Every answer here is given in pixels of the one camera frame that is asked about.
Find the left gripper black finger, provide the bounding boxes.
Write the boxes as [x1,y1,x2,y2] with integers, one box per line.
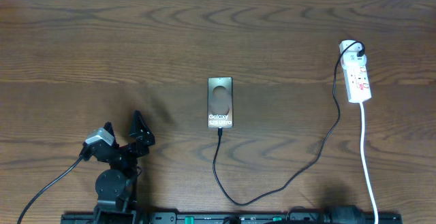
[129,110,155,146]
[103,122,116,146]

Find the Samsung Galaxy smartphone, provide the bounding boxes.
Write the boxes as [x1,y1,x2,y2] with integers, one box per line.
[207,77,234,128]

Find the black charger cable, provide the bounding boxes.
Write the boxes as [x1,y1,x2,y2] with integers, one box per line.
[212,40,367,207]

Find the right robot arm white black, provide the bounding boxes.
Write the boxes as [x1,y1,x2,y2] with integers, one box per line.
[324,206,365,224]

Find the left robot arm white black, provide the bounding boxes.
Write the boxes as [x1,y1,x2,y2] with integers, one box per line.
[82,110,155,223]

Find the white power strip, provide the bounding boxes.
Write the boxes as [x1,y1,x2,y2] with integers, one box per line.
[339,39,372,103]

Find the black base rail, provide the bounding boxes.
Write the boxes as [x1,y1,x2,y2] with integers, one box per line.
[60,212,403,224]

